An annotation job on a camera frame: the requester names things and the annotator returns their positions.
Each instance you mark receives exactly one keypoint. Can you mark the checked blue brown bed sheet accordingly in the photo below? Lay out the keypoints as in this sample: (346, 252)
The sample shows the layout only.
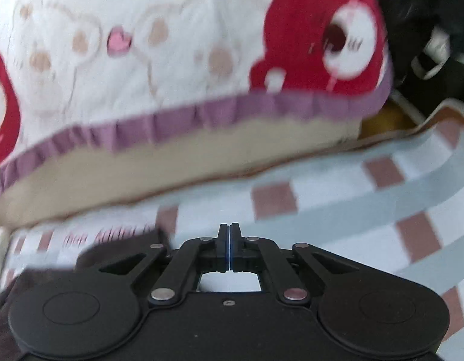
(329, 195)

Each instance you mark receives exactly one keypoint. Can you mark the yellow cloth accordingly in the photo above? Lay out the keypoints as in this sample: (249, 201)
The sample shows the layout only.
(386, 120)

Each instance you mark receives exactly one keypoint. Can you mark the bear print pillow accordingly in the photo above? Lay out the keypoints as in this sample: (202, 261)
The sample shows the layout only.
(141, 64)

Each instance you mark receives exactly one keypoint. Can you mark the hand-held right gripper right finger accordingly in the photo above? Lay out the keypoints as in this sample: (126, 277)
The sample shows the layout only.
(235, 248)

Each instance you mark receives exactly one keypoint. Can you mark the dark brown knit sweater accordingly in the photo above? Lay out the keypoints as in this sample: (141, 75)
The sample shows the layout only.
(13, 289)

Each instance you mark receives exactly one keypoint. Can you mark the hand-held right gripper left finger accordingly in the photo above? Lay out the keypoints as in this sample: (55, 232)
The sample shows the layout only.
(224, 248)

